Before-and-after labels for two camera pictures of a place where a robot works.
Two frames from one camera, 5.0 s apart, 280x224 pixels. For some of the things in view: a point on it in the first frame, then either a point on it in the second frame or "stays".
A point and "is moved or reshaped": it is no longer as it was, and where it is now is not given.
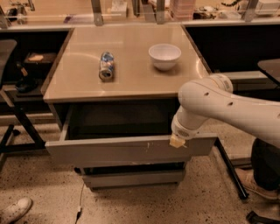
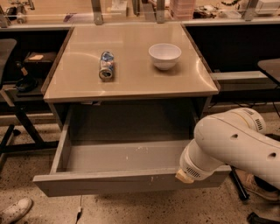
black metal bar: x=230 y=168 stays
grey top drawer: x=99 y=134 is moved or reshaped
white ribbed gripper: x=183 y=131 → x=191 y=168
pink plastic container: x=182 y=10 stays
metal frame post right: x=250 y=10 stays
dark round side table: x=272 y=66 stays
